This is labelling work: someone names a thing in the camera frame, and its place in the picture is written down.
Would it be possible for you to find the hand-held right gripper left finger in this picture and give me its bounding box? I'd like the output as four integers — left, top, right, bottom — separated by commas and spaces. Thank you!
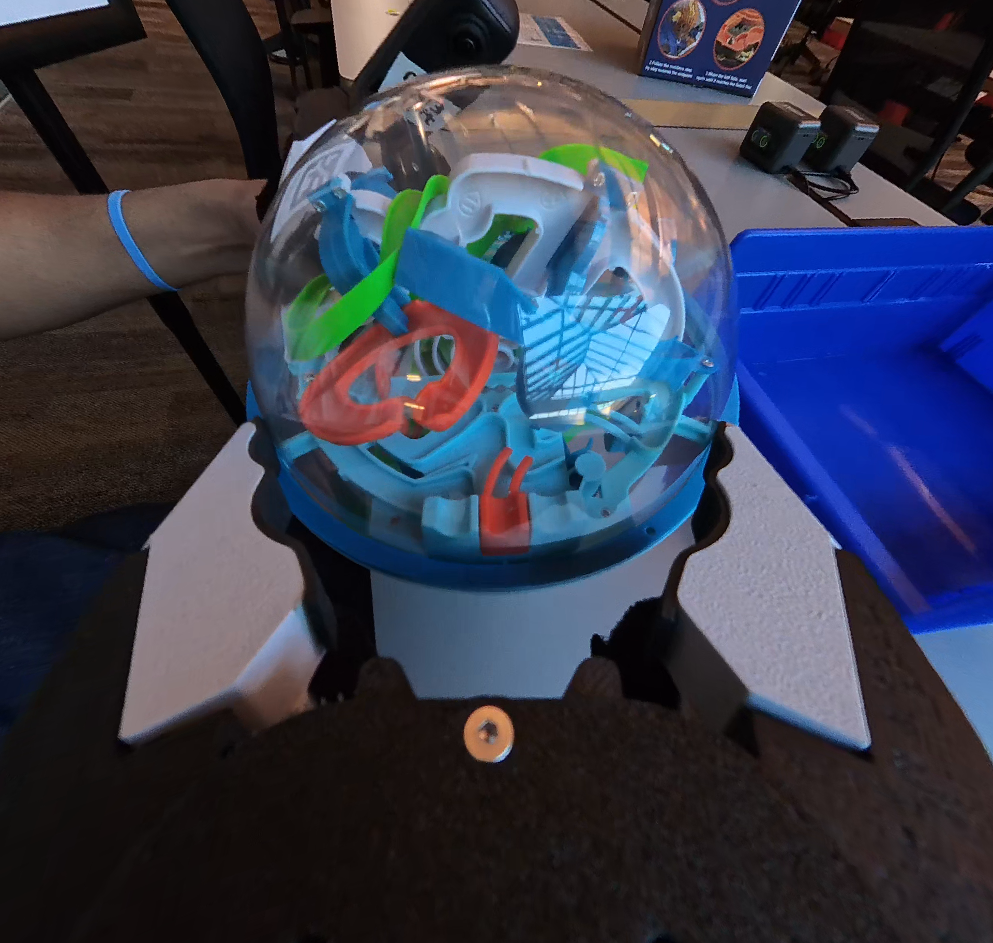
118, 423, 327, 744

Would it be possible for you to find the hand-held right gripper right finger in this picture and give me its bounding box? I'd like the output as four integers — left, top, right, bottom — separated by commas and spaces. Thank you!
666, 423, 875, 752

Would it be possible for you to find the clear plastic maze ball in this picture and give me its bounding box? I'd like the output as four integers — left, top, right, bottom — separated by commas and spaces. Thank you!
244, 65, 743, 592

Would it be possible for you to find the person's left forearm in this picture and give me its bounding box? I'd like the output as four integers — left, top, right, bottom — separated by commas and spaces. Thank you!
0, 187, 168, 344

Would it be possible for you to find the person's left hand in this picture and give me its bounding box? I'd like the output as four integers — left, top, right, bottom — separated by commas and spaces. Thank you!
124, 178, 269, 293

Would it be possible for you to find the printed paper sheet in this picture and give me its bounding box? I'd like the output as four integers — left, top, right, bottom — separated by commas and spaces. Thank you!
515, 12, 596, 52

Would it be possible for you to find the blue plastic bin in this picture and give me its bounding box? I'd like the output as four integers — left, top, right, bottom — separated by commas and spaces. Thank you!
728, 225, 993, 635

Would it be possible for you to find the dark blue printed box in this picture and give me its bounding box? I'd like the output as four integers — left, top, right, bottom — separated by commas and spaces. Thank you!
638, 0, 825, 99

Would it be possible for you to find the black charger cube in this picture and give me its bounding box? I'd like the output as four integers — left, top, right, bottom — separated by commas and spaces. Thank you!
807, 104, 882, 173
739, 101, 822, 175

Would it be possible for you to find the blue wristband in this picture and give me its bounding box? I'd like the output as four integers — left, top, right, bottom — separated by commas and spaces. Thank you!
106, 189, 182, 293

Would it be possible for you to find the black charger cable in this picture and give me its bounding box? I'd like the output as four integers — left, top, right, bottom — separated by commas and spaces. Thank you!
785, 166, 860, 201

